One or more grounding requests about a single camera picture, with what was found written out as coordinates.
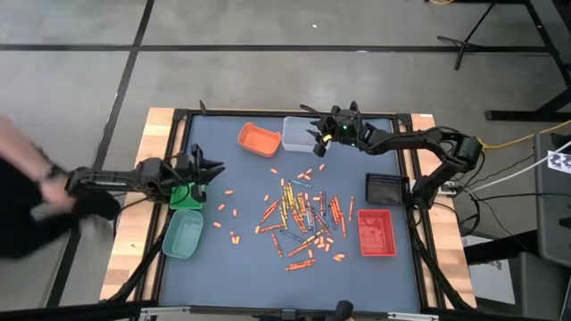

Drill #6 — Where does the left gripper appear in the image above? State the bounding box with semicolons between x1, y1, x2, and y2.
171;144;227;202

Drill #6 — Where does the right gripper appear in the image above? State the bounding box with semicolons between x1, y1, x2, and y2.
307;104;374;158

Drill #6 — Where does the clear plastic bin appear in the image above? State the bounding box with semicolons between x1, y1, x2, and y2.
281;116;332;154

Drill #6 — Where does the green mesh basket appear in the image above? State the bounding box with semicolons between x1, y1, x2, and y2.
169;181;207;210

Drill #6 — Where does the teal plastic bin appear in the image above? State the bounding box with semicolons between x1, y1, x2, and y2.
161;208;205;259

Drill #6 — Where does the orange plastic bin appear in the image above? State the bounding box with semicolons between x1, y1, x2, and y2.
236;121;283;159

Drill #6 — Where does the black mesh basket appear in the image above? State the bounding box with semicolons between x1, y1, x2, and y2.
365;172;410;207

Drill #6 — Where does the red mesh basket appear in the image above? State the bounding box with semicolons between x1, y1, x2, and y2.
357;209;398;258

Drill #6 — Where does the black tripod stand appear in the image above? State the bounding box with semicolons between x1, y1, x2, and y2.
435;0;497;71

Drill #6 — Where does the black rounded object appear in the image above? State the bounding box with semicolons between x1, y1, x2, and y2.
327;300;356;321

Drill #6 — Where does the person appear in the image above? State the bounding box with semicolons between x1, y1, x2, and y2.
0;113;121;259

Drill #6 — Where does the white box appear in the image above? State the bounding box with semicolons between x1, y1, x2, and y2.
462;235;517;305

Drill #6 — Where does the white printed tag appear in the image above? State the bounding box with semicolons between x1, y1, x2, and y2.
547;150;571;175

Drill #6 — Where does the grey cabinet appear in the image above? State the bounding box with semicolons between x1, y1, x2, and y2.
534;131;571;268

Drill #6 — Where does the grey box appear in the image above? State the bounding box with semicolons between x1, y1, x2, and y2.
508;251;571;321

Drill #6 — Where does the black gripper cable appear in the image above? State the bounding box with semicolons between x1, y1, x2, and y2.
299;103;334;118

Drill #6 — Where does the black metal table frame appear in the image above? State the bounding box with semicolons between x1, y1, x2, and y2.
100;100;476;321

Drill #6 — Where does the yellow power cable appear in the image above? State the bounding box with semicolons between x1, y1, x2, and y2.
479;118;571;151

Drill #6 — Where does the black desk frame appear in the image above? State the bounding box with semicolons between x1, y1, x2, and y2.
484;0;571;123

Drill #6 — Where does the white cable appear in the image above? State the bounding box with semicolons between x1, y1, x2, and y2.
463;140;571;195

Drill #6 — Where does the thin black cable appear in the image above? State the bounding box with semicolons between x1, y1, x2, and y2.
463;190;571;204

